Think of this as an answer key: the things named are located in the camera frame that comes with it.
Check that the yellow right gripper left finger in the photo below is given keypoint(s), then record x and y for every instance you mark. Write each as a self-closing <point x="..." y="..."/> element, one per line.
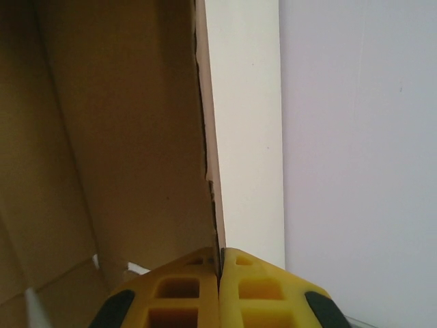
<point x="174" y="294"/>

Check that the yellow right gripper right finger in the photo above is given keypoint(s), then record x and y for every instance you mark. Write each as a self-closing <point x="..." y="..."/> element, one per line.
<point x="263" y="294"/>

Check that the brown cardboard paper box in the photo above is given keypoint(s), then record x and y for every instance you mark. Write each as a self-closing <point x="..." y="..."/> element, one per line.
<point x="129" y="130"/>

